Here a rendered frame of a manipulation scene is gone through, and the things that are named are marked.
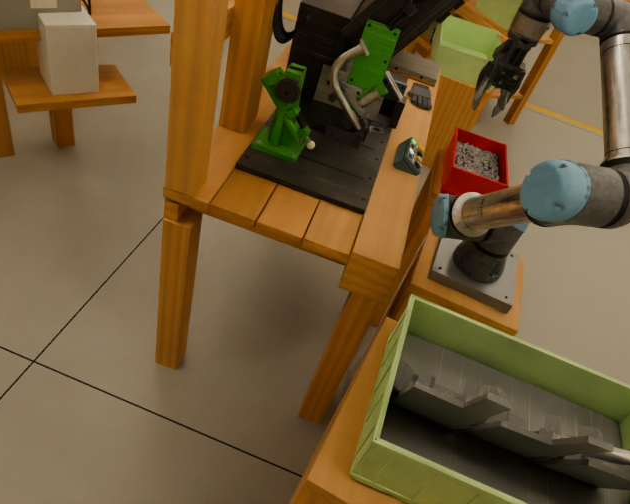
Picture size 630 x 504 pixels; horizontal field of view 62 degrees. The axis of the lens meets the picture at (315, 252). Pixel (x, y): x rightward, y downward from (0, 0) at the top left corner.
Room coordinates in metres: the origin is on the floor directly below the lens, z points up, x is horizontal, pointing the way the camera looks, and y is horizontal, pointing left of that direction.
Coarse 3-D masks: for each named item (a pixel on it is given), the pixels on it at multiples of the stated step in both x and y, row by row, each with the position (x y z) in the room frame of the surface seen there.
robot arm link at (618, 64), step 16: (624, 16) 1.22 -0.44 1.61; (608, 32) 1.21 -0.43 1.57; (624, 32) 1.19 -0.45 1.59; (608, 48) 1.18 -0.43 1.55; (624, 48) 1.16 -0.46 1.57; (608, 64) 1.16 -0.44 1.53; (624, 64) 1.14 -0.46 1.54; (608, 80) 1.13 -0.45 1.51; (624, 80) 1.11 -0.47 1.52; (608, 96) 1.10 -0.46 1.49; (624, 96) 1.09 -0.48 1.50; (608, 112) 1.08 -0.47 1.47; (624, 112) 1.06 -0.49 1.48; (608, 128) 1.05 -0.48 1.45; (624, 128) 1.03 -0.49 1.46; (608, 144) 1.03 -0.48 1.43; (624, 144) 1.01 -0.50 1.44; (608, 160) 0.99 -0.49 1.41; (624, 160) 0.98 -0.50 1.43; (624, 224) 0.89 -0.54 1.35
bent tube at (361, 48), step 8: (360, 40) 1.70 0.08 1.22; (352, 48) 1.70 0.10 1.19; (360, 48) 1.70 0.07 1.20; (344, 56) 1.69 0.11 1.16; (352, 56) 1.69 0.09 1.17; (336, 64) 1.68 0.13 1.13; (336, 72) 1.68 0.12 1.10; (336, 80) 1.67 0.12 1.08; (336, 88) 1.66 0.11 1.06; (336, 96) 1.66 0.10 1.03; (344, 96) 1.66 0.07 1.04; (344, 104) 1.65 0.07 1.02; (352, 112) 1.64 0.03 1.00; (352, 120) 1.64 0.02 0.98; (360, 128) 1.63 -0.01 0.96
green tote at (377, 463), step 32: (416, 320) 0.92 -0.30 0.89; (448, 320) 0.91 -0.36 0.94; (384, 352) 0.86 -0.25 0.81; (480, 352) 0.90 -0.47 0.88; (512, 352) 0.89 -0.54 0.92; (544, 352) 0.89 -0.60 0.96; (384, 384) 0.69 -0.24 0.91; (544, 384) 0.88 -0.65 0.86; (576, 384) 0.87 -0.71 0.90; (608, 384) 0.87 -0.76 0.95; (384, 416) 0.58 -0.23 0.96; (608, 416) 0.86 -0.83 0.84; (384, 448) 0.52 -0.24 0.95; (384, 480) 0.52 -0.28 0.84; (416, 480) 0.51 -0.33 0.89; (448, 480) 0.51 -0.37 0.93
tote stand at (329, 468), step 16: (384, 320) 0.98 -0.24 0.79; (384, 336) 0.92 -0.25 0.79; (368, 352) 0.86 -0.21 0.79; (368, 368) 0.81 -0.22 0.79; (352, 384) 0.75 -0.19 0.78; (368, 384) 0.76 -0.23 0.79; (352, 400) 0.70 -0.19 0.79; (368, 400) 0.72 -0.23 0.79; (336, 416) 0.68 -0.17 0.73; (352, 416) 0.66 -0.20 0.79; (336, 432) 0.61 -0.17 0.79; (352, 432) 0.62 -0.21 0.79; (320, 448) 0.61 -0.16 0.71; (336, 448) 0.57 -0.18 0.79; (352, 448) 0.59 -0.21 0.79; (320, 464) 0.53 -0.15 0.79; (336, 464) 0.54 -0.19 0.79; (304, 480) 0.52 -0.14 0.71; (320, 480) 0.50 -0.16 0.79; (336, 480) 0.51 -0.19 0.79; (352, 480) 0.52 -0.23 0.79; (304, 496) 0.49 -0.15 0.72; (320, 496) 0.48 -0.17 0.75; (336, 496) 0.48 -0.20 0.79; (352, 496) 0.49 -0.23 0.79; (368, 496) 0.50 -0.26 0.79; (384, 496) 0.51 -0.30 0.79
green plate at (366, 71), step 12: (372, 24) 1.75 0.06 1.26; (384, 24) 1.75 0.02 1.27; (372, 36) 1.74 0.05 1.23; (384, 36) 1.74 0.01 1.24; (396, 36) 1.74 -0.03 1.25; (372, 48) 1.73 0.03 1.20; (384, 48) 1.73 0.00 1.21; (360, 60) 1.72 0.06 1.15; (372, 60) 1.72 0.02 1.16; (384, 60) 1.72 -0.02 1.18; (360, 72) 1.71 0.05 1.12; (372, 72) 1.71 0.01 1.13; (384, 72) 1.71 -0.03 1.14; (360, 84) 1.70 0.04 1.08; (372, 84) 1.70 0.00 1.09
